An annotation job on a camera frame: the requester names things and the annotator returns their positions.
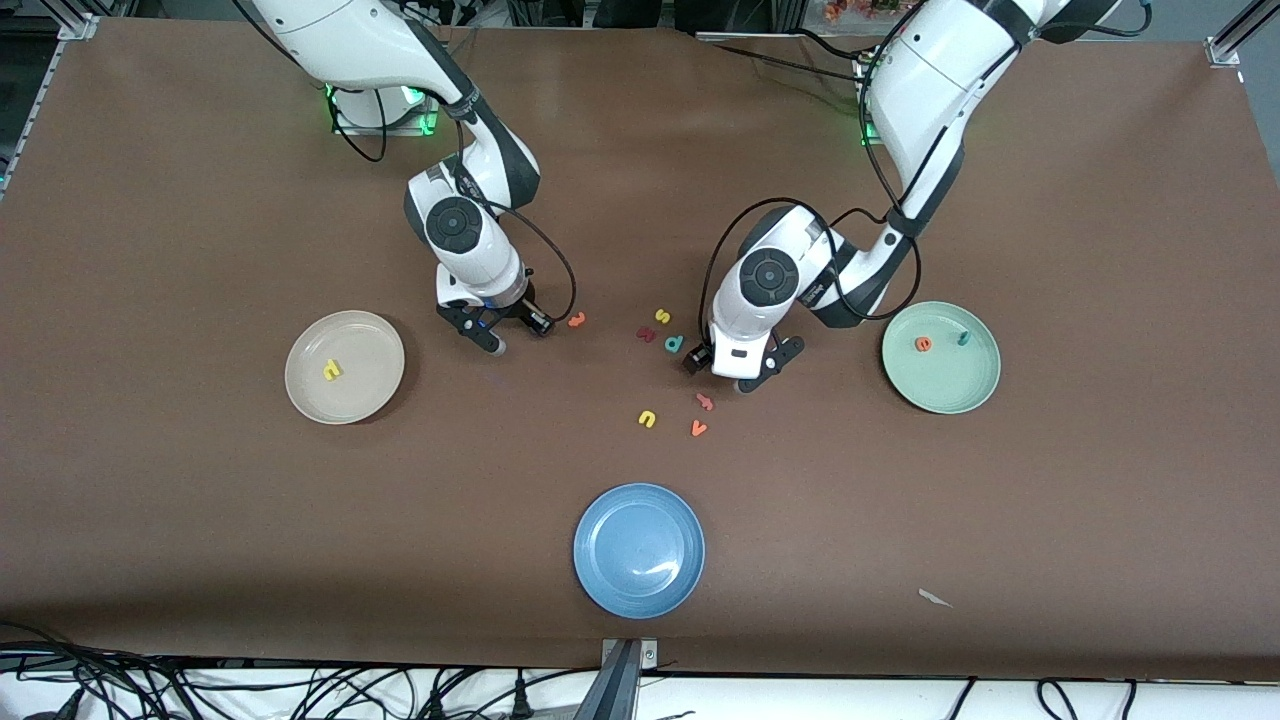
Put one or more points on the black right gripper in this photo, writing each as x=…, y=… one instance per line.
x=524, y=311

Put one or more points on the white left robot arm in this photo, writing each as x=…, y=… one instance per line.
x=930, y=80

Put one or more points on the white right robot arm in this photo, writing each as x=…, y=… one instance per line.
x=350, y=40

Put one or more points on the brown table cover sheet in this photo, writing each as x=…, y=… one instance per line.
x=640, y=200

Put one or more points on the blue plate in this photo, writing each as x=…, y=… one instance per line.
x=639, y=550

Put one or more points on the beige brown plate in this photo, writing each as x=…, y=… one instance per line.
x=345, y=400

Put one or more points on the green plate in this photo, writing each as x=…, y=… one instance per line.
x=940, y=380

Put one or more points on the white paper scrap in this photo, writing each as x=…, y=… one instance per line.
x=933, y=597

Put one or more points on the orange flower decoration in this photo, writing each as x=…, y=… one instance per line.
x=850, y=8

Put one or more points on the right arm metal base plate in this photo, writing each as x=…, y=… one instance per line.
x=400, y=128

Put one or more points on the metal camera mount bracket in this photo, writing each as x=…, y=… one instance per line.
x=628, y=690

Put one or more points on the silver aluminium frame rail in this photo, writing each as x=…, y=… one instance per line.
x=1225, y=45
x=40, y=85

